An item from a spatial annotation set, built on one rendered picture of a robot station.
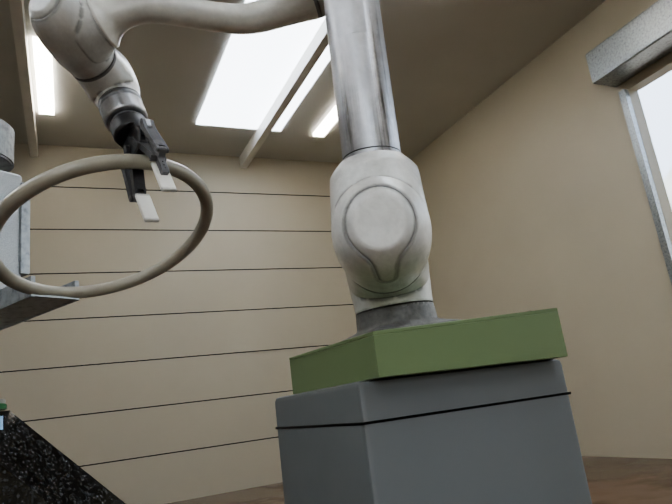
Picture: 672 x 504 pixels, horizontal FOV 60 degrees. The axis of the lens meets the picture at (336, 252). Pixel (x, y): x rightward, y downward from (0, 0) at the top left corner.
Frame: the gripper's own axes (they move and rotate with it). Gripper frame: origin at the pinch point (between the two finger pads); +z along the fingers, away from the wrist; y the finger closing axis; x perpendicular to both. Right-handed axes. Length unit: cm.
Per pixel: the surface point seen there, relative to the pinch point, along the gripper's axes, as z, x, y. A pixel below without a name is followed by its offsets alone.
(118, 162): -8.1, 5.4, -0.3
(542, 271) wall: -79, -519, 170
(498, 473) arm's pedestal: 71, -26, -19
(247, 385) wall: -138, -336, 464
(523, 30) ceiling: -260, -469, 21
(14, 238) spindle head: -44, 3, 69
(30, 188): -8.2, 19.1, 8.5
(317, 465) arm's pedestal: 57, -12, 3
